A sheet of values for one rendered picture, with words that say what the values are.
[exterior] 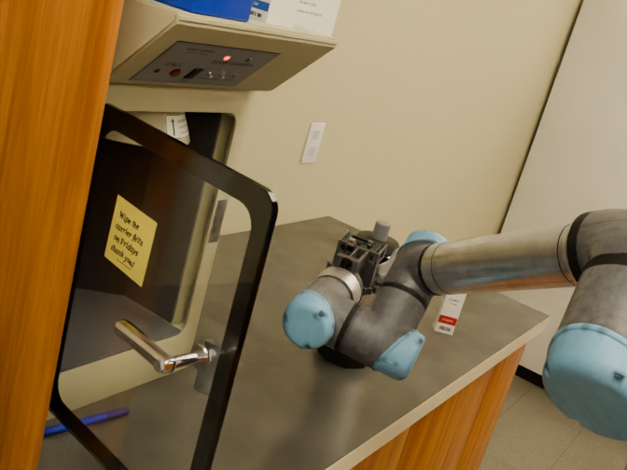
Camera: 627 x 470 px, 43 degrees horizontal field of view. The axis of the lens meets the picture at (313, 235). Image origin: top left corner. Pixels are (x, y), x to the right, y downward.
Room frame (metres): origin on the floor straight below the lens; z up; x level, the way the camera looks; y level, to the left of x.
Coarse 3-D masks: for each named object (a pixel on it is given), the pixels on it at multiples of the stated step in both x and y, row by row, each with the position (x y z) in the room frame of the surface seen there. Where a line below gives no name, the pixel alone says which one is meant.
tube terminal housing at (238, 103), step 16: (112, 96) 0.92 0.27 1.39; (128, 96) 0.94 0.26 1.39; (144, 96) 0.96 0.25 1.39; (160, 96) 0.99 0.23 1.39; (176, 96) 1.01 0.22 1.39; (192, 96) 1.04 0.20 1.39; (208, 96) 1.07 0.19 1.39; (224, 96) 1.10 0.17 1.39; (240, 96) 1.13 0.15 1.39; (208, 112) 1.08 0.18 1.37; (224, 112) 1.11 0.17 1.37; (240, 112) 1.14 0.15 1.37; (224, 128) 1.16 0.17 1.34; (240, 128) 1.14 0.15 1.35; (224, 144) 1.16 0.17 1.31; (240, 144) 1.15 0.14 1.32; (224, 160) 1.17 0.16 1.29; (48, 416) 0.91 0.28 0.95
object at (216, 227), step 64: (128, 128) 0.83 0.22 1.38; (128, 192) 0.82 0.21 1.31; (192, 192) 0.75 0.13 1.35; (256, 192) 0.70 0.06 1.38; (192, 256) 0.74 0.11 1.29; (256, 256) 0.69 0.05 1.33; (192, 320) 0.73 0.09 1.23; (64, 384) 0.85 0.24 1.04; (128, 384) 0.77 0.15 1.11; (192, 384) 0.71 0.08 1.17; (128, 448) 0.76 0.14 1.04; (192, 448) 0.70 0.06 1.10
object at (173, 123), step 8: (128, 112) 1.02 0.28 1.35; (136, 112) 1.02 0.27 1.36; (144, 112) 1.02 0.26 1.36; (152, 112) 1.03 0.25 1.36; (160, 112) 1.04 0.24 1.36; (168, 112) 1.05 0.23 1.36; (176, 112) 1.07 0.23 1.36; (184, 112) 1.10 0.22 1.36; (144, 120) 1.02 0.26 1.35; (152, 120) 1.03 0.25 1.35; (160, 120) 1.04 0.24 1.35; (168, 120) 1.05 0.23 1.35; (176, 120) 1.06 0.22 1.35; (184, 120) 1.09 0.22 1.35; (160, 128) 1.03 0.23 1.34; (168, 128) 1.04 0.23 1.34; (176, 128) 1.06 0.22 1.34; (184, 128) 1.08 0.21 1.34; (176, 136) 1.05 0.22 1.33; (184, 136) 1.07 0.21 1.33
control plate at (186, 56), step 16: (176, 48) 0.88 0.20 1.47; (192, 48) 0.90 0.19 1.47; (208, 48) 0.92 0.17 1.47; (224, 48) 0.94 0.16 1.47; (240, 48) 0.96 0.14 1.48; (160, 64) 0.90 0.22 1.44; (176, 64) 0.91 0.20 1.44; (192, 64) 0.93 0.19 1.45; (208, 64) 0.96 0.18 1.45; (224, 64) 0.98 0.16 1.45; (240, 64) 1.00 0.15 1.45; (256, 64) 1.02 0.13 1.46; (144, 80) 0.91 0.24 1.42; (160, 80) 0.93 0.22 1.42; (176, 80) 0.96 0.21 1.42; (192, 80) 0.98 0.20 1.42; (208, 80) 1.00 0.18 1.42; (224, 80) 1.02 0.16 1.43; (240, 80) 1.05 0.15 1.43
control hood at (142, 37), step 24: (144, 0) 0.85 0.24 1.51; (120, 24) 0.86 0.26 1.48; (144, 24) 0.85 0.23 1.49; (168, 24) 0.83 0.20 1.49; (192, 24) 0.85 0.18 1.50; (216, 24) 0.88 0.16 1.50; (240, 24) 0.92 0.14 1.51; (264, 24) 0.98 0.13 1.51; (120, 48) 0.86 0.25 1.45; (144, 48) 0.85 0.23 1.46; (264, 48) 0.99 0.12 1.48; (288, 48) 1.03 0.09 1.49; (312, 48) 1.07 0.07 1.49; (120, 72) 0.87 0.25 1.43; (264, 72) 1.06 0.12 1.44; (288, 72) 1.11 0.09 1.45
